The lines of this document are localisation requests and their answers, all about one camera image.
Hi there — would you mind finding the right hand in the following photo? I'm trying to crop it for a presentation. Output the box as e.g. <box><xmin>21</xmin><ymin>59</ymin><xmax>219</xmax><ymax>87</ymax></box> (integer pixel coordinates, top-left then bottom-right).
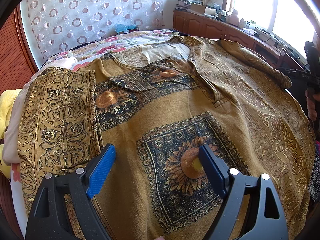
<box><xmin>305</xmin><ymin>90</ymin><xmax>320</xmax><ymax>121</ymax></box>

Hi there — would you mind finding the wooden low cabinet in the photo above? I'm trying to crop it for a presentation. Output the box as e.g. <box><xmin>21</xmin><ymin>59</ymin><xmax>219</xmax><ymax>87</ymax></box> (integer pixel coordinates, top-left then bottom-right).
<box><xmin>172</xmin><ymin>9</ymin><xmax>308</xmax><ymax>71</ymax></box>

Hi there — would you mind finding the wooden wardrobe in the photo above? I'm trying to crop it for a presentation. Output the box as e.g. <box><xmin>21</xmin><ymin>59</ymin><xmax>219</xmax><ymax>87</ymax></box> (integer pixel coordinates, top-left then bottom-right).
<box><xmin>0</xmin><ymin>5</ymin><xmax>38</xmax><ymax>92</ymax></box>

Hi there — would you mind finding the pink folded blanket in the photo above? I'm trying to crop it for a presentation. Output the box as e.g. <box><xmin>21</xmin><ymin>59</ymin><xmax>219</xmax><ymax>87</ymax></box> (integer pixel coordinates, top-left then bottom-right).
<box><xmin>2</xmin><ymin>57</ymin><xmax>77</xmax><ymax>166</ymax></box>

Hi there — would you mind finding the pink bottle on cabinet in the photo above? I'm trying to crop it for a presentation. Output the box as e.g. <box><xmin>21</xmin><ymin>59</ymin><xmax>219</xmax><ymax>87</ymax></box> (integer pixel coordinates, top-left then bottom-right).
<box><xmin>229</xmin><ymin>9</ymin><xmax>240</xmax><ymax>27</ymax></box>

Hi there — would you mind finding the yellow pillow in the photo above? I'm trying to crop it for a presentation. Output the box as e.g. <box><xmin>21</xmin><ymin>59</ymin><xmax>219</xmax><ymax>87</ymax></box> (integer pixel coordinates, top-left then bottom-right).
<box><xmin>0</xmin><ymin>89</ymin><xmax>21</xmax><ymax>179</ymax></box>

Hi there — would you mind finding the cardboard box on cabinet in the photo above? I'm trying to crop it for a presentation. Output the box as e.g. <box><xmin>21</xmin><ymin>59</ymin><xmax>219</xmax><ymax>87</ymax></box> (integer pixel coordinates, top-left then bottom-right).
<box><xmin>190</xmin><ymin>3</ymin><xmax>216</xmax><ymax>16</ymax></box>

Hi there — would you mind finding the mustard sunflower print shirt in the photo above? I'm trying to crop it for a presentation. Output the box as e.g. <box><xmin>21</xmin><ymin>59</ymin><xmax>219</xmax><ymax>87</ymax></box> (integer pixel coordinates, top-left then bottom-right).
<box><xmin>17</xmin><ymin>36</ymin><xmax>315</xmax><ymax>239</ymax></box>

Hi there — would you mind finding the sheer circle pattern curtain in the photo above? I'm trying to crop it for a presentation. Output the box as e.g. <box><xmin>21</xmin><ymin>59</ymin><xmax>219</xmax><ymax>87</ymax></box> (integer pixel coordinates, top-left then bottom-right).
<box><xmin>20</xmin><ymin>0</ymin><xmax>164</xmax><ymax>67</ymax></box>

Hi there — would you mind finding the blue toy on bed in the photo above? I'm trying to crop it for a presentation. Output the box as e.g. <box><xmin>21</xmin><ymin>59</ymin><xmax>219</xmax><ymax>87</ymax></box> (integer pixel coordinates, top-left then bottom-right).
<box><xmin>114</xmin><ymin>24</ymin><xmax>139</xmax><ymax>35</ymax></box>

